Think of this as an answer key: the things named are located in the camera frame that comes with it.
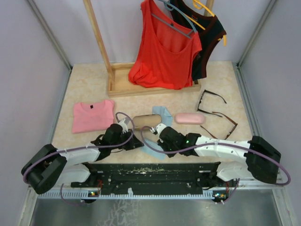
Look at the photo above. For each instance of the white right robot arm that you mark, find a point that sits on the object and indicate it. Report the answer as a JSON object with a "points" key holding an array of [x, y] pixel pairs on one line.
{"points": [[254, 158]]}

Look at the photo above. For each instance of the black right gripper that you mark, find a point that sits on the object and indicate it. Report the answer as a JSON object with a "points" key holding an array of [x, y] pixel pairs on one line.
{"points": [[162, 144]]}

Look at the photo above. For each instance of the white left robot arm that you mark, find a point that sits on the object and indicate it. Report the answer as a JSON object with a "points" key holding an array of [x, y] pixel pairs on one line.
{"points": [[51, 167]]}

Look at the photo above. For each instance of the small light blue cloth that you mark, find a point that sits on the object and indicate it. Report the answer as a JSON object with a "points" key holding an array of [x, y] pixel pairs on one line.
{"points": [[149, 151]]}

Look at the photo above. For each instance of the grey-blue plastic hanger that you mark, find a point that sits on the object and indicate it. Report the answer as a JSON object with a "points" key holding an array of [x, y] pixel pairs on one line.
{"points": [[176, 21]]}

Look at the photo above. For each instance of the wooden clothes rack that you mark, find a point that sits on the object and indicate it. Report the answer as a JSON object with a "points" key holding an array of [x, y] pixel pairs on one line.
{"points": [[118, 83]]}

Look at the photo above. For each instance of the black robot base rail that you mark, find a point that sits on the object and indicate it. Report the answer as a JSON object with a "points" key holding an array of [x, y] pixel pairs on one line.
{"points": [[157, 180]]}

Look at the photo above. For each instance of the red tank top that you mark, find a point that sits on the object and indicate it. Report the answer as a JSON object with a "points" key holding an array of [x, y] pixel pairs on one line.
{"points": [[166, 52]]}

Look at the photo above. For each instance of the black frame sunglasses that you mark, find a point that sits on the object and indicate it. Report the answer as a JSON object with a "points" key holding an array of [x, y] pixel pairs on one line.
{"points": [[209, 102]]}

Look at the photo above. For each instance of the yellow plastic hanger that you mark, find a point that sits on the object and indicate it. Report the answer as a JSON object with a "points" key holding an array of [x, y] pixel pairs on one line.
{"points": [[207, 12]]}

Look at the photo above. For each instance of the folded pink t-shirt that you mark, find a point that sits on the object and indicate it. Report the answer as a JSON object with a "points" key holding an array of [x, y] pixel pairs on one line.
{"points": [[92, 117]]}

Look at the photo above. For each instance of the tortoiseshell brown sunglasses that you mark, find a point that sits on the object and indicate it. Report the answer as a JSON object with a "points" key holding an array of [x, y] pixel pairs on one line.
{"points": [[221, 128]]}

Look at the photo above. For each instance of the plaid brown glasses case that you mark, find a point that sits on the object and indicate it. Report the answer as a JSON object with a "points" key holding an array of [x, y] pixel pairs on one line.
{"points": [[150, 120]]}

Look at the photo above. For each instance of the pink glasses case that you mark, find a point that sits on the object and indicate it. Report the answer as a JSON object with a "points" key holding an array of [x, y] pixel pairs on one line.
{"points": [[189, 118]]}

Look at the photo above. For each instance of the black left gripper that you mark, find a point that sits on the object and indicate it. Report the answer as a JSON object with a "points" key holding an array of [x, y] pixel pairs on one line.
{"points": [[134, 142]]}

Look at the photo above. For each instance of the black maroon-trimmed tank top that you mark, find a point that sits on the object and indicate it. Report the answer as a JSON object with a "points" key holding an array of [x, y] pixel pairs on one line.
{"points": [[210, 31]]}

